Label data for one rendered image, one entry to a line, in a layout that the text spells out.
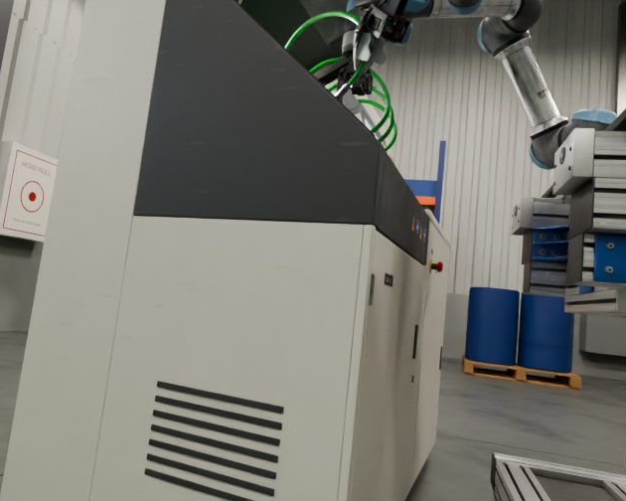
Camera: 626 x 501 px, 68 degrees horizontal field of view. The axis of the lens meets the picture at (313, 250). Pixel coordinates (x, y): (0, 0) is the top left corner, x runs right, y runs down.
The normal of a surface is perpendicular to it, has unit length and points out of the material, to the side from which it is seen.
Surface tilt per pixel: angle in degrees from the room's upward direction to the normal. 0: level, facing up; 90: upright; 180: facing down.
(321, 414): 90
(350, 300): 90
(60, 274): 90
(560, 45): 90
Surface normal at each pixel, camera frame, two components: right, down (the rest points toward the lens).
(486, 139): -0.24, -0.13
